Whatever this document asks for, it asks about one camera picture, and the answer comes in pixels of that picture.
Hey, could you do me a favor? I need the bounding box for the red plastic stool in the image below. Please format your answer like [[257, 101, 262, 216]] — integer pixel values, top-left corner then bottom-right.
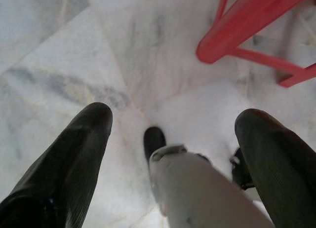
[[196, 0, 316, 88]]

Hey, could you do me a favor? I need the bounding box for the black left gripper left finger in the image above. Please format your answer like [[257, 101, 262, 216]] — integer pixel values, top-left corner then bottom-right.
[[0, 102, 113, 228]]

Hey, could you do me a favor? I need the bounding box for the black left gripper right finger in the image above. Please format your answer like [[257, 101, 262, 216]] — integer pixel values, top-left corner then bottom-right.
[[234, 108, 316, 228]]

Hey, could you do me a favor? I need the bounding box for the black robot foot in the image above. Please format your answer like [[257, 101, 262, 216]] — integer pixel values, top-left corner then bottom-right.
[[143, 126, 166, 165]]

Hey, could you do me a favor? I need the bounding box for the silver robot leg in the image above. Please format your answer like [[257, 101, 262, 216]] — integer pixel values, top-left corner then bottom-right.
[[149, 144, 276, 228]]

